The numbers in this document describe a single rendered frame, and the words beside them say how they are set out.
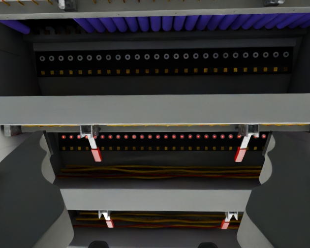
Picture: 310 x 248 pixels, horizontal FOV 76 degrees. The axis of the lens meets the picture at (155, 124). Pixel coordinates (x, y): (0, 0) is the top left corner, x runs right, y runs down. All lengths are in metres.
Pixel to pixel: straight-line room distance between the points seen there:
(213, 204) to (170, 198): 0.09
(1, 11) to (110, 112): 0.21
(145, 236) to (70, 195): 0.29
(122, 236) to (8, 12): 0.58
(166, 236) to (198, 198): 0.26
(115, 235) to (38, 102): 0.46
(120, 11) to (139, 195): 0.32
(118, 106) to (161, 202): 0.22
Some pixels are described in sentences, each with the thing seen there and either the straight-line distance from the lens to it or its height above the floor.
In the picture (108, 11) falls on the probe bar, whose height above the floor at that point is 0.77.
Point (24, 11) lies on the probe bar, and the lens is 0.37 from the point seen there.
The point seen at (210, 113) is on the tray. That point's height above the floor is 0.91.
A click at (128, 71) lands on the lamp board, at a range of 0.44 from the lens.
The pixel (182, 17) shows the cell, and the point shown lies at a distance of 0.35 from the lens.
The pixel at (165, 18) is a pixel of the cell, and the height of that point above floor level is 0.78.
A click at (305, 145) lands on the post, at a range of 0.53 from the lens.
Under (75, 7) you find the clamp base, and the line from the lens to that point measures 0.32.
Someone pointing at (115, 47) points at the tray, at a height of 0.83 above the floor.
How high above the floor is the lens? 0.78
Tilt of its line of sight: 27 degrees up
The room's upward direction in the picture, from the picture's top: 179 degrees clockwise
